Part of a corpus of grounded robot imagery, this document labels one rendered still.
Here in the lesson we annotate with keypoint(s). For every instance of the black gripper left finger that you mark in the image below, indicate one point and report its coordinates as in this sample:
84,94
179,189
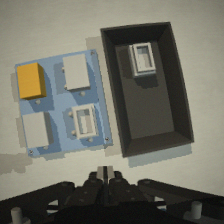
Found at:
31,207

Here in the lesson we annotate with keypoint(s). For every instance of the yellow rectangular block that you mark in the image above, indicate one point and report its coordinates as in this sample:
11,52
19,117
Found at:
31,81

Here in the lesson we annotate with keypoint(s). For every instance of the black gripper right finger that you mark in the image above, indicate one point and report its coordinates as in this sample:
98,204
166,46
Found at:
187,204

